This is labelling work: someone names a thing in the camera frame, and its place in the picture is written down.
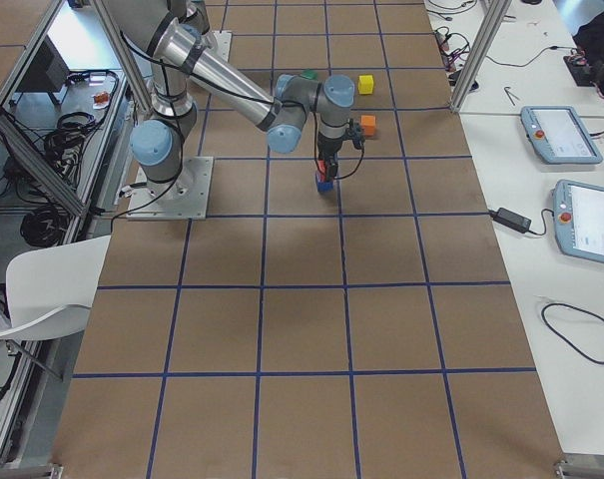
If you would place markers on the hex key tool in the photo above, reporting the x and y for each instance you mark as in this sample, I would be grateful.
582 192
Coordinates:
510 95

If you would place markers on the aluminium frame post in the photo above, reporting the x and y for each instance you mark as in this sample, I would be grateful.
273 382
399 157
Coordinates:
482 42

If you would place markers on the red wooden block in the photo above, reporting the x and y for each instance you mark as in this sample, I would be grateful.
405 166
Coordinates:
322 175

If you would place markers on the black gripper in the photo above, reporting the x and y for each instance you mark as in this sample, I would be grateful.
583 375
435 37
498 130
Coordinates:
328 148

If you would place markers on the near teach pendant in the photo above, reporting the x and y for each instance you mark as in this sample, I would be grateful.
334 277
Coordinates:
579 219

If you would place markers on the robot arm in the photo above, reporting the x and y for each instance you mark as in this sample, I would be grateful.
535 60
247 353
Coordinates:
176 37

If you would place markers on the orange wooden block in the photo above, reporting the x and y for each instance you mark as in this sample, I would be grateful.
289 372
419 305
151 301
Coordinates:
368 125

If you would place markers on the teach pendant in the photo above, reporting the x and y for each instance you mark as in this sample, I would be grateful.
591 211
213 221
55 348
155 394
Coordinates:
579 219
558 136

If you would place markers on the white chair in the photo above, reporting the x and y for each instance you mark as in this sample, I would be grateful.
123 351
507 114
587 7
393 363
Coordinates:
50 291

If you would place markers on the green wooden block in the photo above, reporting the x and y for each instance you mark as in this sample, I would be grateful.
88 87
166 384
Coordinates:
309 74

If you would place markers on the yellow wooden block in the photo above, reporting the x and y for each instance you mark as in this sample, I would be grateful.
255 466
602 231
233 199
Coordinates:
365 84

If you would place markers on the black power adapter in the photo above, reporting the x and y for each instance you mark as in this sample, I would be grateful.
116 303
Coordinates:
511 220

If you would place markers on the circuit boards with cables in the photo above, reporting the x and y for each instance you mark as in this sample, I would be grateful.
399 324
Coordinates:
453 47

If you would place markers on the orange snack packet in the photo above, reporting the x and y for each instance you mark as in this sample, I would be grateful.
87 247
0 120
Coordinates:
101 100

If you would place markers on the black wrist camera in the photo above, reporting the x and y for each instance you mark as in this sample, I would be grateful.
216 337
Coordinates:
355 134

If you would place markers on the far teach pendant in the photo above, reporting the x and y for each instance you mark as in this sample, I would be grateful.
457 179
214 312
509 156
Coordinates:
558 136

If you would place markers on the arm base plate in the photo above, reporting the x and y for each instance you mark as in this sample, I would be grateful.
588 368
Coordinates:
187 198
219 41

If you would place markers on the blue wooden block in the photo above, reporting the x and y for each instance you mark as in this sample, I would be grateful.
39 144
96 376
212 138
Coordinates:
323 187

